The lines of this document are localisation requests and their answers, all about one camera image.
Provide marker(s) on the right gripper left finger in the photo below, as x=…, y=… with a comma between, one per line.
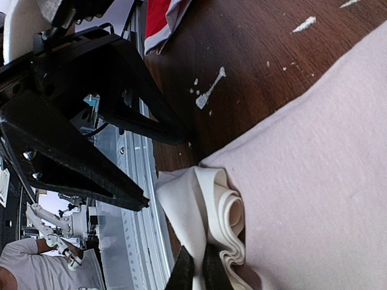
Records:
x=182, y=273

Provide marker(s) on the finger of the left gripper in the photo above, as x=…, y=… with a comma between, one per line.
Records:
x=50, y=153
x=109, y=66

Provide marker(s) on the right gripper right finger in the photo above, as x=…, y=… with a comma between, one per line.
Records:
x=214, y=274

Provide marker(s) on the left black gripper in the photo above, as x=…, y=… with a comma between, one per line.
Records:
x=64, y=71

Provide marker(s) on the mauve underwear white waistband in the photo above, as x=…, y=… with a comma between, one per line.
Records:
x=299, y=200

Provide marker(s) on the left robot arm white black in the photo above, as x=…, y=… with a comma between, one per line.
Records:
x=51, y=21

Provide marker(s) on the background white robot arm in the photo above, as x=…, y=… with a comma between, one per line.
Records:
x=55, y=228

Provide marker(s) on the red underwear white trim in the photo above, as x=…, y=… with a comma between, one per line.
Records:
x=162, y=19

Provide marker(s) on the person in white shirt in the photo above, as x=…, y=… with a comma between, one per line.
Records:
x=27, y=266

